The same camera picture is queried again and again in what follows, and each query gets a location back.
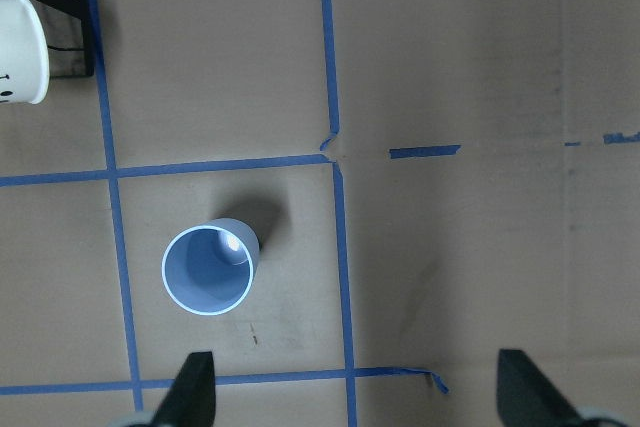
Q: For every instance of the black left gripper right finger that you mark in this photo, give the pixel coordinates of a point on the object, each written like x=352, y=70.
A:
x=526, y=397

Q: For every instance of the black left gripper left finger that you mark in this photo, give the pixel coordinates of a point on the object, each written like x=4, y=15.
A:
x=191, y=400

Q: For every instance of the light blue plastic cup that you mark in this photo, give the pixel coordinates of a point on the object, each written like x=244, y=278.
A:
x=209, y=269

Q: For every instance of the white smiley face cup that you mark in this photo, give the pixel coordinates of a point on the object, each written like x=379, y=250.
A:
x=25, y=68

